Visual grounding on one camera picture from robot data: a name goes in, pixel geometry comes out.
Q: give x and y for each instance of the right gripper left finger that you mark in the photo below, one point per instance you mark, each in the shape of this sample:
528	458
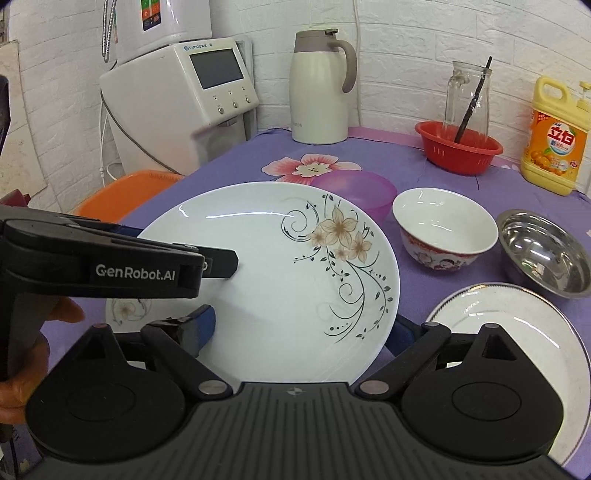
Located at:
173	345

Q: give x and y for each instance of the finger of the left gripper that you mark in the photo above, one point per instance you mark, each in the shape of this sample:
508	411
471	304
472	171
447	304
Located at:
218	263

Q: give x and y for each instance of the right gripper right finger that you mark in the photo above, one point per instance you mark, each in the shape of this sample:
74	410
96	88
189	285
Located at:
413	346

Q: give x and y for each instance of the large white floral plate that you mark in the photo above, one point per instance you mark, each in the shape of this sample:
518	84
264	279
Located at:
316	290

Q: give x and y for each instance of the white bowl red pattern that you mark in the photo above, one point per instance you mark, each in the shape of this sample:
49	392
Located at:
443	230

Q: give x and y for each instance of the stainless steel bowl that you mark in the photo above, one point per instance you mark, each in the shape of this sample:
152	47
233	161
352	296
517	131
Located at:
538	254

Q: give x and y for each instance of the purple plastic bowl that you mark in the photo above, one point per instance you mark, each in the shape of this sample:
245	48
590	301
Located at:
369	191

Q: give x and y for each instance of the person's left hand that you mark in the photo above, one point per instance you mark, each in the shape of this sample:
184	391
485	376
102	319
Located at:
15	392

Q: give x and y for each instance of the white water dispenser machine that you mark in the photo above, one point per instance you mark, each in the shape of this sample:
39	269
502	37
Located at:
181	106

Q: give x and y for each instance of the purple floral tablecloth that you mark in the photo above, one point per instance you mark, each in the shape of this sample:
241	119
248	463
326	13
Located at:
498	190

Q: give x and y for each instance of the red plastic basket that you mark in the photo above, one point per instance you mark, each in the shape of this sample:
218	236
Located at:
470	157

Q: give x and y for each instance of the white thermos jug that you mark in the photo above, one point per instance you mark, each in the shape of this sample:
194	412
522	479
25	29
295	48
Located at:
322	74

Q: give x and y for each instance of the yellow detergent bottle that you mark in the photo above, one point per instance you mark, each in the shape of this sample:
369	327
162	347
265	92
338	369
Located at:
559	129

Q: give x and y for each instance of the glass pitcher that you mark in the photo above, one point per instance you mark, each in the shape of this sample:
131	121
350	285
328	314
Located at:
460	88

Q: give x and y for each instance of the black stirring stick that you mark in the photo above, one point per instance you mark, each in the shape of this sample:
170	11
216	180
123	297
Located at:
474	101

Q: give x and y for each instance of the white wall water purifier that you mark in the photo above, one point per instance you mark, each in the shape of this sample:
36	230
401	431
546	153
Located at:
132	28

